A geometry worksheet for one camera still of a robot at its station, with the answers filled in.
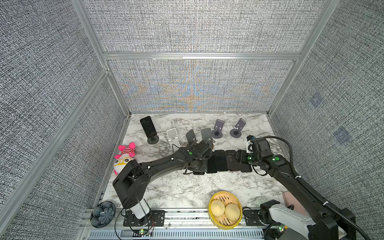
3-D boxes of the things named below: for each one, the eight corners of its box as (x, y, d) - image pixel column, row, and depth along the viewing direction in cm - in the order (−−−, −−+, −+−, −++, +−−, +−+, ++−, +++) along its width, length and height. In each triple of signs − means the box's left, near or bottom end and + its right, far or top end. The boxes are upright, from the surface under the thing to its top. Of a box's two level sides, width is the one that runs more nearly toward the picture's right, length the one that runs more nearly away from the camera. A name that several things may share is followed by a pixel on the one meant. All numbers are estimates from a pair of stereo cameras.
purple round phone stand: (211, 137, 107) (213, 127, 99) (213, 129, 112) (214, 118, 103) (220, 139, 106) (223, 129, 98) (221, 130, 111) (224, 120, 102)
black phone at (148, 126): (149, 142, 104) (143, 126, 91) (146, 135, 108) (139, 119, 94) (158, 139, 106) (153, 122, 93) (154, 132, 110) (149, 115, 96)
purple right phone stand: (230, 136, 108) (234, 125, 99) (236, 128, 113) (240, 117, 103) (238, 140, 106) (242, 129, 97) (243, 131, 110) (248, 121, 101)
